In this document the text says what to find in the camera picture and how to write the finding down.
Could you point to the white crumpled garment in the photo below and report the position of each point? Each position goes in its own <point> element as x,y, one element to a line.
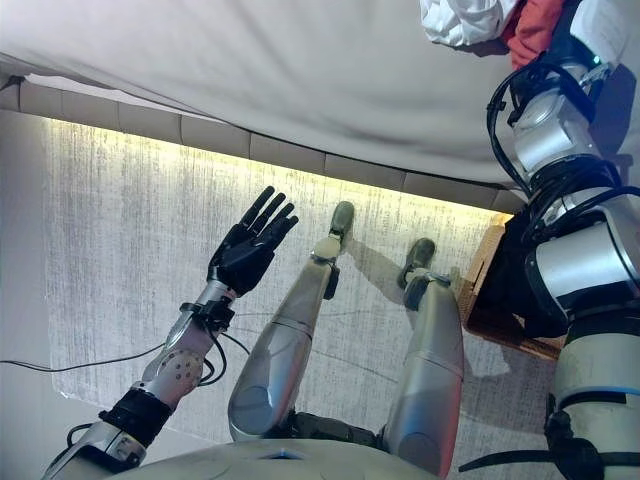
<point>465,20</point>

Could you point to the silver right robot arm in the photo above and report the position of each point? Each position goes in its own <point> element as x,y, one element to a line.
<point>575,270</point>

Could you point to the beige bedspread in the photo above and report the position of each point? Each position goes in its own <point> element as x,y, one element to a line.
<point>250,60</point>

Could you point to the beige upholstered bed frame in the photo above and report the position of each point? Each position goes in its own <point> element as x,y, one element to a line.
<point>150,125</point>

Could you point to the silver left robot leg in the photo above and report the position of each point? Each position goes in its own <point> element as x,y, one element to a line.
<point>280,350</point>

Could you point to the grey robot torso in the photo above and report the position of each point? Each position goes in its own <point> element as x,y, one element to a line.
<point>270,465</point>

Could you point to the orange garment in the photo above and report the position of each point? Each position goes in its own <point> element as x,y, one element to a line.
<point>532,35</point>

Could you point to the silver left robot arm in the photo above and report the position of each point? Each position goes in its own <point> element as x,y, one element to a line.
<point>175,370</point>

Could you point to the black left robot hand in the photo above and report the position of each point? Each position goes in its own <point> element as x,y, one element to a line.
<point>245,255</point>

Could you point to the brown wicker basket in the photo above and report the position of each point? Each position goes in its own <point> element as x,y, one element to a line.
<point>500,341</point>

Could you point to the silver robot leg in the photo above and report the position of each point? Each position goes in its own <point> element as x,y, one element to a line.
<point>280,350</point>
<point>430,360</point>

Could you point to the silver right robot leg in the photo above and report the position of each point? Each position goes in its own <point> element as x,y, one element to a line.
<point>430,360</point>

